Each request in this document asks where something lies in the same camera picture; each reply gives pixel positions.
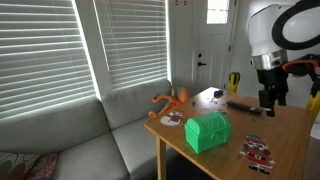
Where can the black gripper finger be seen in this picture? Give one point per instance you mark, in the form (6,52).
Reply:
(282,99)
(268,100)

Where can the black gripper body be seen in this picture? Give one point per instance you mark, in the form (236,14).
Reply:
(271,80)

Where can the black remote control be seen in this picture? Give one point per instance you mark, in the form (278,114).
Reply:
(243,106)

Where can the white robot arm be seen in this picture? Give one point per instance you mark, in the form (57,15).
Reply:
(263,30)

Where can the yellow black stand leg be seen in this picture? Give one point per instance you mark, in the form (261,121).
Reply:
(314,103)

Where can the wooden table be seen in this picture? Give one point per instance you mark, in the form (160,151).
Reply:
(293,133)

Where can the yellow spray bottle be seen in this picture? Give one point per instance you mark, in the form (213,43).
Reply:
(234,81)

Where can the blue toy car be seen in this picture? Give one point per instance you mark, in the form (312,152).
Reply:
(218,93)

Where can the santa claus sticker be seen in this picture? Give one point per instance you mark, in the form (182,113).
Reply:
(256,155)

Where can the white entry door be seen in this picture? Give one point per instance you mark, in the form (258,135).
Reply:
(213,50)

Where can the green treasure chest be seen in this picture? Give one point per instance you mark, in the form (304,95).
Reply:
(208,131)

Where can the orange octopus toy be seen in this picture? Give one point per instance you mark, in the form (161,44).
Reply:
(170,100)

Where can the white window blinds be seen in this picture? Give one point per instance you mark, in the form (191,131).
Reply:
(40,53)
(133,40)

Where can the grey sofa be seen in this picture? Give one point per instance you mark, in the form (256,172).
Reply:
(83,143)

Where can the maroon textured pillow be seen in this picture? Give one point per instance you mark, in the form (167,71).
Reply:
(43,166)

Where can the white patterned pillow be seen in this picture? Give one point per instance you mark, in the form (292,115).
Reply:
(13,166)

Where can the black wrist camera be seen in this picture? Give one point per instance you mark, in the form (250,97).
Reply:
(300,70)

